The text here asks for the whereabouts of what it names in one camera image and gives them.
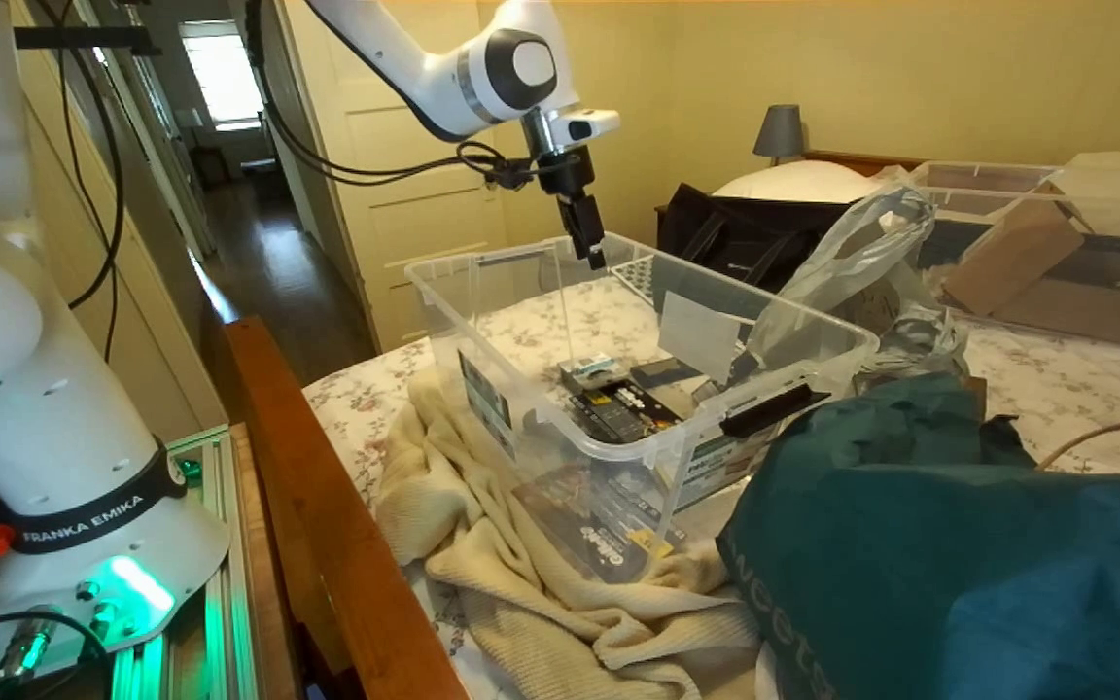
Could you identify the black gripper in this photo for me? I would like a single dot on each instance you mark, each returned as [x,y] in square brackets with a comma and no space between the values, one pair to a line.
[564,171]

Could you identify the black remote control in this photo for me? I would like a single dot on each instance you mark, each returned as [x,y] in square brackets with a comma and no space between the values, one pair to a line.
[618,418]

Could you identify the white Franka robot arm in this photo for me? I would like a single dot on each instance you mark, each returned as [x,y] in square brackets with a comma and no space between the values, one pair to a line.
[17,391]

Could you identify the clear plastic storage container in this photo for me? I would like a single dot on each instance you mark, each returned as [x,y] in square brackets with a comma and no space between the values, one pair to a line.
[482,335]

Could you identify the white paper sheet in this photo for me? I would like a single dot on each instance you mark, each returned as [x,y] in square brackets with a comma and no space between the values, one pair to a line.
[703,335]

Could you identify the white closet door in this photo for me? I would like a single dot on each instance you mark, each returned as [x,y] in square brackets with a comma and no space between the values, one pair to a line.
[404,256]

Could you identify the white bedside table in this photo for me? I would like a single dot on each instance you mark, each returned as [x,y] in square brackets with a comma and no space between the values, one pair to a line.
[796,178]

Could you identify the grey table lamp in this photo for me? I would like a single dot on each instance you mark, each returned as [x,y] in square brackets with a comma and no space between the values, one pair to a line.
[778,134]

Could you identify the clear plastic bag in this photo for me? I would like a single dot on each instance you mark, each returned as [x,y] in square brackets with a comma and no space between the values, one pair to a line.
[846,255]

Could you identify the brown wooden headboard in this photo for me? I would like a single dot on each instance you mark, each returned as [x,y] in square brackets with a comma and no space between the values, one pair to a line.
[865,160]

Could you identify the grey crumpled plastic bag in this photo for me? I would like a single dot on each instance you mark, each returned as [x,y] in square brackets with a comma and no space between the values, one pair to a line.
[914,341]

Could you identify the beige towel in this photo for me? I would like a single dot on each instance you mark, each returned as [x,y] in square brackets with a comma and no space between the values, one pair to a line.
[522,595]

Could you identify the brown wooden footboard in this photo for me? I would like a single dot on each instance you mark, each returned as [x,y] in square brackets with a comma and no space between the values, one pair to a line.
[328,517]

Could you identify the clear plastic storage tray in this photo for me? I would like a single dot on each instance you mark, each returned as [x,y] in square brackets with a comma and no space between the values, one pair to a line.
[973,189]

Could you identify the bright hallway window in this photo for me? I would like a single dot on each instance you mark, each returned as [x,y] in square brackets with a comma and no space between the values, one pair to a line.
[228,84]

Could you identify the brown cardboard box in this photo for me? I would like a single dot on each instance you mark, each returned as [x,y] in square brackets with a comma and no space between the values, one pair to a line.
[1012,256]

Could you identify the floral bedsheet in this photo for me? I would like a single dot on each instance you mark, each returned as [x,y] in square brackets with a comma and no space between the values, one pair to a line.
[1078,376]

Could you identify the green lit robot platform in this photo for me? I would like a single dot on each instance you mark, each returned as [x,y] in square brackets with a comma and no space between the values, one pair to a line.
[215,584]

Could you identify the dark fabric bag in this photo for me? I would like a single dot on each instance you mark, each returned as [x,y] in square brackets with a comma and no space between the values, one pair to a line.
[973,569]

